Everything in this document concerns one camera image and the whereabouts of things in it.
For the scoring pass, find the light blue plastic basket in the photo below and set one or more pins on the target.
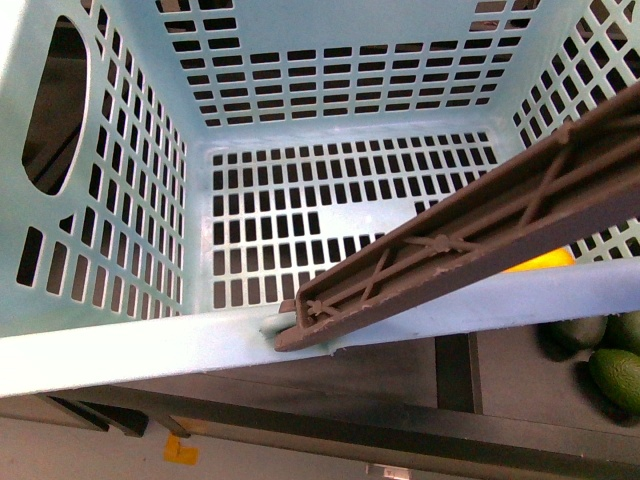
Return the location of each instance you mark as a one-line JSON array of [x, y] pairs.
[[171, 171]]

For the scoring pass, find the yellow mango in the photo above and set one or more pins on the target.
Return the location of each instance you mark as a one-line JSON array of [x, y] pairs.
[[560, 257]]

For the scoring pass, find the brown basket handle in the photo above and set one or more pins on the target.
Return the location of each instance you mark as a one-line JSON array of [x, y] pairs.
[[580, 180]]

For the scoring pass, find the green avocado in bin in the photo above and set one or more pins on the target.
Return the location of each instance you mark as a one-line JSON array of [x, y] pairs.
[[577, 334], [616, 373], [622, 331]]

